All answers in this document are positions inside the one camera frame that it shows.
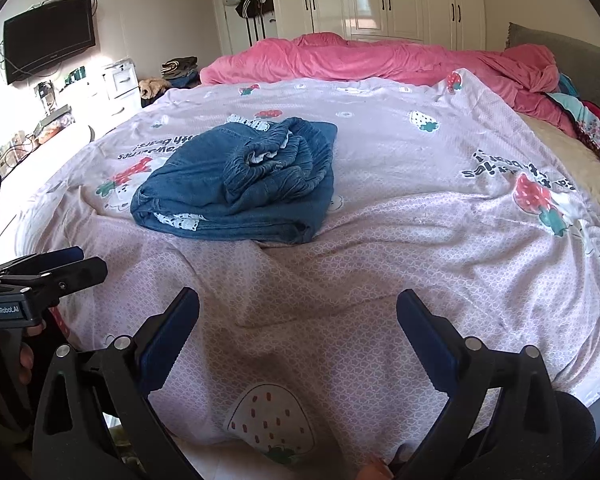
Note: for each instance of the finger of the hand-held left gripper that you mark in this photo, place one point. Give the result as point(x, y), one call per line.
point(75, 275)
point(55, 257)

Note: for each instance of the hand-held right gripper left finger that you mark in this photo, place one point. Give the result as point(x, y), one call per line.
point(167, 345)

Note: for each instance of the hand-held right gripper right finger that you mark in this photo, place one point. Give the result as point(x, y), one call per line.
point(430, 345)

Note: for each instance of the blue denim pants lace trim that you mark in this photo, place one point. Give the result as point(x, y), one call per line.
point(260, 185)

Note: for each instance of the person's left hand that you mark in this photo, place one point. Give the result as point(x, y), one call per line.
point(26, 365)

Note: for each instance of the cluttered white desk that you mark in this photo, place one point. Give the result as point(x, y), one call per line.
point(55, 150)

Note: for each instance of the strawberry printed bed sheet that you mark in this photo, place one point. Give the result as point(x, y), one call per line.
point(380, 210)

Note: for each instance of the white drawer cabinet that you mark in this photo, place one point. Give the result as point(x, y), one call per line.
point(120, 85)

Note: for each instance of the brown plush toy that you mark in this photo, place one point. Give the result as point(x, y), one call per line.
point(152, 87)

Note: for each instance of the black flat television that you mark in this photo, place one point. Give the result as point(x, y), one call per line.
point(50, 35)

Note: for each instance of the folded dark clothes pile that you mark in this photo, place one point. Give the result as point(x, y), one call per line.
point(180, 66)

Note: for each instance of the beige quilt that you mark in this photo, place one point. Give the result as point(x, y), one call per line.
point(580, 170)

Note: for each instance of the pink duvet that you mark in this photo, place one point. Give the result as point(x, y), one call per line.
point(355, 60)

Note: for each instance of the grey padded headboard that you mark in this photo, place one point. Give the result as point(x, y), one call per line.
point(555, 42)

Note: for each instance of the white door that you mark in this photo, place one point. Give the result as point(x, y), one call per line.
point(292, 10)

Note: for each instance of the white wardrobe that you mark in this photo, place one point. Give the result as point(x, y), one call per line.
point(405, 0)

